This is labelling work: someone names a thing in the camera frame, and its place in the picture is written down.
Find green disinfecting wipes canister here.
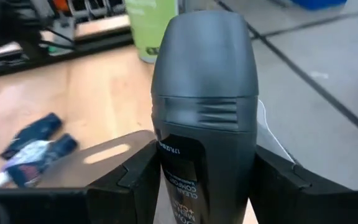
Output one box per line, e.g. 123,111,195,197
124,0,180,65

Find light wood bench top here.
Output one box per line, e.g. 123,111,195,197
74,14,132,40

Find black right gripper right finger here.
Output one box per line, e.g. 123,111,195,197
249,144,358,224

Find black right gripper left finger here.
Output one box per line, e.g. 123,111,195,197
0,139,162,224

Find black roll-on deodorant bottle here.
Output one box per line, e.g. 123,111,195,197
150,10,260,224

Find blue plastic storage crate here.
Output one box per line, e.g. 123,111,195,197
290,0,348,11

